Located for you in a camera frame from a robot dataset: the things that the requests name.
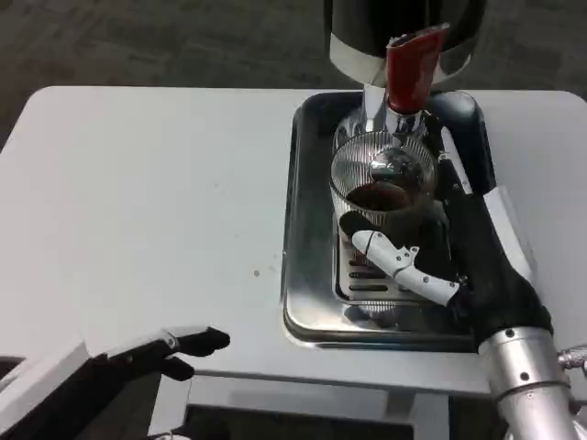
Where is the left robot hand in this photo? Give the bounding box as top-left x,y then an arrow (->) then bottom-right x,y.
0,324 -> 232,440

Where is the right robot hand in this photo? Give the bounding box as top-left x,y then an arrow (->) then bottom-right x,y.
338,114 -> 554,354

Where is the clear ribbed glass cup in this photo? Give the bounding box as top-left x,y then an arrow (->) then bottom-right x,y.
328,130 -> 437,236

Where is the slotted steel tray grid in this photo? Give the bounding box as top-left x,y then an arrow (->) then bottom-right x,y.
332,218 -> 460,307

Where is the dark brown drink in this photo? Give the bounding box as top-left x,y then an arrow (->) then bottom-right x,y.
346,181 -> 414,215

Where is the steel drip tray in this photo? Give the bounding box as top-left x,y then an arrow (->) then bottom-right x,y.
282,90 -> 500,354

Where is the black and steel drink dispenser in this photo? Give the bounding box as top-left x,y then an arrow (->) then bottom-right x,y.
323,0 -> 487,155

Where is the knurled silver cable connector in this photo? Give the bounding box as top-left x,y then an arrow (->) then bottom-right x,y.
556,346 -> 587,370

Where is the red tap handle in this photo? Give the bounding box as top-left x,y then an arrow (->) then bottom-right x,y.
385,22 -> 451,116

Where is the white table frame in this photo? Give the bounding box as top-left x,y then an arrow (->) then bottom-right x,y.
149,373 -> 499,440

